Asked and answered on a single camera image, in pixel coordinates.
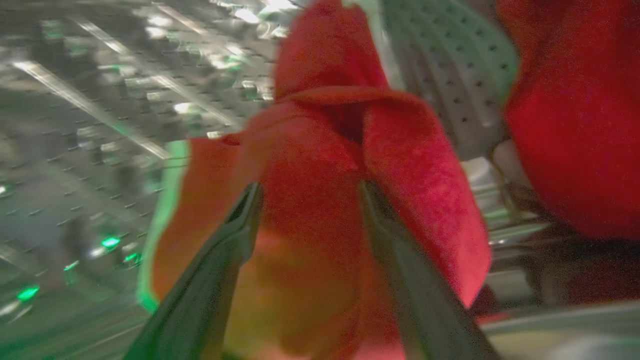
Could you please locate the grey perforated drum paddle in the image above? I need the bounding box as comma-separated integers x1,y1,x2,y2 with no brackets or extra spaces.
370,0,519,161

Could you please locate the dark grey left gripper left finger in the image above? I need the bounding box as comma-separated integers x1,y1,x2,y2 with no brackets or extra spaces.
123,182,264,360

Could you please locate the red fleece garment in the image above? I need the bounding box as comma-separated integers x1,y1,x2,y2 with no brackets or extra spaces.
150,0,640,360

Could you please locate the perforated steel washing machine drum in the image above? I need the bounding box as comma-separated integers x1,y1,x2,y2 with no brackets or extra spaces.
0,0,640,360

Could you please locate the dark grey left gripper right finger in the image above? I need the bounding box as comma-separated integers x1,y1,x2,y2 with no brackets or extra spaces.
359,180,501,360

